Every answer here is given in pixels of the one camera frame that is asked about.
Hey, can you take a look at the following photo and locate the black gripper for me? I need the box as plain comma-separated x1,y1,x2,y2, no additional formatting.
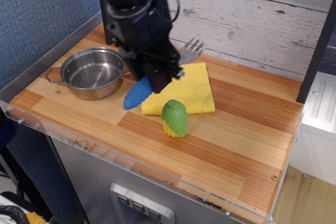
108,0,184,93

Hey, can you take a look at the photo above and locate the blue handled metal fork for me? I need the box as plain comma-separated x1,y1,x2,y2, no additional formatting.
123,37,207,110

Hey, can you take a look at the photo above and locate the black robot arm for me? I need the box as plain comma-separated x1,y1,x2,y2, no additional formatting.
106,0,183,93

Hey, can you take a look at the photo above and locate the yellow folded towel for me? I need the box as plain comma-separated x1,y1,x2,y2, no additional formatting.
141,62,215,115

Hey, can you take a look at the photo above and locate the green yellow toy corn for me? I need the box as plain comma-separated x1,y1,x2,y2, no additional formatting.
161,99,188,137

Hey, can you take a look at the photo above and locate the stainless steel pot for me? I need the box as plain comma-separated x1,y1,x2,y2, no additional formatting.
45,47,130,100

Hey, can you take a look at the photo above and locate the clear acrylic edge guard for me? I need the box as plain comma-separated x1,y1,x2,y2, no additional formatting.
2,97,303,223

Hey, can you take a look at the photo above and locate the stainless steel cabinet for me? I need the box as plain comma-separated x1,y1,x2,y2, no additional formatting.
51,137,237,223

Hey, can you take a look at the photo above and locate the silver control panel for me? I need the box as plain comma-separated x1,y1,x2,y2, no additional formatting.
110,183,176,223

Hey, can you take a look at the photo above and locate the white appliance at right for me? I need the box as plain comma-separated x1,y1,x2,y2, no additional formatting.
289,72,335,185

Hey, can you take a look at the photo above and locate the black left vertical post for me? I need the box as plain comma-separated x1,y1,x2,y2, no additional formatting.
99,0,120,47

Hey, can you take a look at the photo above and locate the black vertical post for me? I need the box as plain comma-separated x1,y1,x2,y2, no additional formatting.
296,0,335,104
99,0,120,47

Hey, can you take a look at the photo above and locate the black right vertical post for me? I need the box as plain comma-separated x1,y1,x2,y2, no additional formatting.
296,0,335,104

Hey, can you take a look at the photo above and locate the black braided cable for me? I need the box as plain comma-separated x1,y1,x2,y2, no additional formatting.
0,205,29,224

